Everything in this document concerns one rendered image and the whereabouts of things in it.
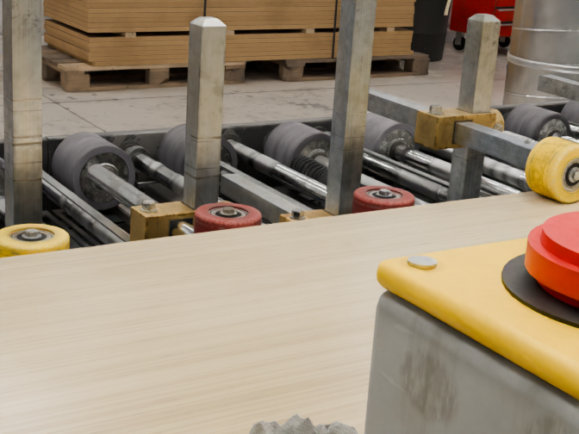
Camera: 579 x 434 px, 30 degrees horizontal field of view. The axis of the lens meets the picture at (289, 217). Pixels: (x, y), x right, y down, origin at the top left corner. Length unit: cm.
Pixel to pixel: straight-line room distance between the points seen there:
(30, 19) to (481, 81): 69
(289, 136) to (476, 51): 47
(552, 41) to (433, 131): 307
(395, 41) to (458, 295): 743
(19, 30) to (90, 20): 520
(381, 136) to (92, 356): 123
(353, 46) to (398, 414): 128
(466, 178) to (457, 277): 146
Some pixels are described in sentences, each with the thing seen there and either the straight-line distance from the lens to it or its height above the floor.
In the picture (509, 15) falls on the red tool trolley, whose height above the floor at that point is 33.
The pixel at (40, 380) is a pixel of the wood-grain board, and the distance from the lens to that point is 88.
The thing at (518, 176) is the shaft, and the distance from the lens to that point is 197.
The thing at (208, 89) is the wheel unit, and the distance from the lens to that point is 138.
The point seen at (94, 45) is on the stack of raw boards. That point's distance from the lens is 651.
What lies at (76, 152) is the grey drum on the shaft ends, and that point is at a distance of 180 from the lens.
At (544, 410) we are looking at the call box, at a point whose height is 121.
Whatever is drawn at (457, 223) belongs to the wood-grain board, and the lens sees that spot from 134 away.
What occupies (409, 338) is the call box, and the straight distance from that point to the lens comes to 21.
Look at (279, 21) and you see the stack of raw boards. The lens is 706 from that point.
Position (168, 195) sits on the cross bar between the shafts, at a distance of 191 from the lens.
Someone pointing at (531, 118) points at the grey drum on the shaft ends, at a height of 84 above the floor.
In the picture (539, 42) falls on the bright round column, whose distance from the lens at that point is 468.
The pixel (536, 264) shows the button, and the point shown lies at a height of 123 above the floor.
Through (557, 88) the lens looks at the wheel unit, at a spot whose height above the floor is 95.
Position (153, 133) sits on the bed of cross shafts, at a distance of 196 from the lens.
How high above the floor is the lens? 129
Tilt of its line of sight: 18 degrees down
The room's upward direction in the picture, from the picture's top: 4 degrees clockwise
